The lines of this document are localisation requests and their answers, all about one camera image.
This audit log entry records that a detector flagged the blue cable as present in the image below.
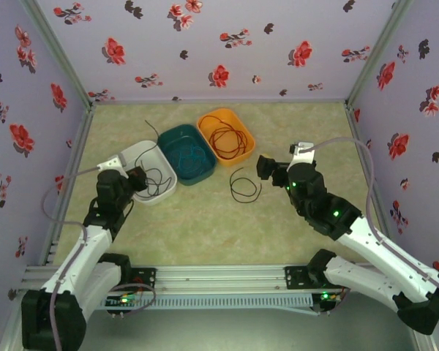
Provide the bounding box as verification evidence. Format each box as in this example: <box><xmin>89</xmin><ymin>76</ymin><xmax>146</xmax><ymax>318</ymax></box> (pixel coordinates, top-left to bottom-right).
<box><xmin>168</xmin><ymin>140</ymin><xmax>208</xmax><ymax>173</ymax></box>
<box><xmin>170</xmin><ymin>142</ymin><xmax>208</xmax><ymax>172</ymax></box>
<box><xmin>229</xmin><ymin>167</ymin><xmax>263</xmax><ymax>204</ymax></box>

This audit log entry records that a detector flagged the black cable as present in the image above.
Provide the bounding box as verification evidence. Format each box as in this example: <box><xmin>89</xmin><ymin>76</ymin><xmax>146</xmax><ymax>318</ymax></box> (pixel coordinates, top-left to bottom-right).
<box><xmin>134</xmin><ymin>119</ymin><xmax>173</xmax><ymax>198</ymax></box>

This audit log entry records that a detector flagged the orange plastic bin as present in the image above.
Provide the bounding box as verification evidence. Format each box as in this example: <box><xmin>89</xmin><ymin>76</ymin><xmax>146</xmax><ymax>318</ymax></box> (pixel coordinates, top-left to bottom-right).
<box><xmin>196</xmin><ymin>107</ymin><xmax>256</xmax><ymax>168</ymax></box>

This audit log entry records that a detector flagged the white plastic bin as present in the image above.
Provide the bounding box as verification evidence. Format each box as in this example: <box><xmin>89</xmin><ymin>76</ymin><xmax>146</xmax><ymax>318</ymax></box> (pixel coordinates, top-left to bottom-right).
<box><xmin>119</xmin><ymin>140</ymin><xmax>179</xmax><ymax>206</ymax></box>

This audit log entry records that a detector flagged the dark green plastic bin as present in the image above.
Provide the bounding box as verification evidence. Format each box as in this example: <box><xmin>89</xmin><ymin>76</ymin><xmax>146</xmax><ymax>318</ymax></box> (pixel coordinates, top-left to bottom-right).
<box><xmin>157</xmin><ymin>123</ymin><xmax>217</xmax><ymax>186</ymax></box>

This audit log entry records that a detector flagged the small circuit board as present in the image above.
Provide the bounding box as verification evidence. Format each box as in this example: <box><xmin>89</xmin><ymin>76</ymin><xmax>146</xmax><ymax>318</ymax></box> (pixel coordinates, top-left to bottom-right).
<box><xmin>312</xmin><ymin>290</ymin><xmax>347</xmax><ymax>312</ymax></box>
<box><xmin>105</xmin><ymin>292</ymin><xmax>151</xmax><ymax>312</ymax></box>

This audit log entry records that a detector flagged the aluminium frame floor rail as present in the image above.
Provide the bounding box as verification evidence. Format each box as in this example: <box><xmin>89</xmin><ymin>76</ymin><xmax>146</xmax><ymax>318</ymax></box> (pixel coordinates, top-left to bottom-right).
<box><xmin>345</xmin><ymin>103</ymin><xmax>391</xmax><ymax>235</ymax></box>
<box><xmin>40</xmin><ymin>104</ymin><xmax>98</xmax><ymax>268</ymax></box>
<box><xmin>91</xmin><ymin>97</ymin><xmax>348</xmax><ymax>107</ymax></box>

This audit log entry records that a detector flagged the grey right arm camera cable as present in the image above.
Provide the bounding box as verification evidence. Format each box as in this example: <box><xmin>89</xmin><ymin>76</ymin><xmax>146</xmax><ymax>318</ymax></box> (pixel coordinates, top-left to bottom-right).
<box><xmin>299</xmin><ymin>137</ymin><xmax>439</xmax><ymax>321</ymax></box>

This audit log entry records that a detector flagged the grey base cable loop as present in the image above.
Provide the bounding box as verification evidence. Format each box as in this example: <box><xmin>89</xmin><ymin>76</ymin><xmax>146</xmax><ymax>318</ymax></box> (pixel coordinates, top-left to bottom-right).
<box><xmin>108</xmin><ymin>283</ymin><xmax>157</xmax><ymax>320</ymax></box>

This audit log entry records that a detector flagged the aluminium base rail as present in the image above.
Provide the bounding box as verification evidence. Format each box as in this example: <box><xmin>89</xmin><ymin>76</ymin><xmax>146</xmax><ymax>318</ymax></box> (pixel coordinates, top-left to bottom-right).
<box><xmin>21</xmin><ymin>263</ymin><xmax>352</xmax><ymax>295</ymax></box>

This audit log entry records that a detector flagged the white slotted cable duct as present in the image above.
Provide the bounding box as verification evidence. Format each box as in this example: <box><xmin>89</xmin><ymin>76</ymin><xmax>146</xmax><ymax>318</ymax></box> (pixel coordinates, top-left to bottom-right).
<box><xmin>94</xmin><ymin>295</ymin><xmax>314</xmax><ymax>310</ymax></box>

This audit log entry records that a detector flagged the aluminium frame post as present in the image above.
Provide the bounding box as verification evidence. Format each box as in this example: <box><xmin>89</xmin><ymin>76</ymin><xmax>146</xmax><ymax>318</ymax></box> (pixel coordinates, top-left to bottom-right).
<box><xmin>345</xmin><ymin>0</ymin><xmax>414</xmax><ymax>107</ymax></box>
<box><xmin>20</xmin><ymin>0</ymin><xmax>95</xmax><ymax>109</ymax></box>

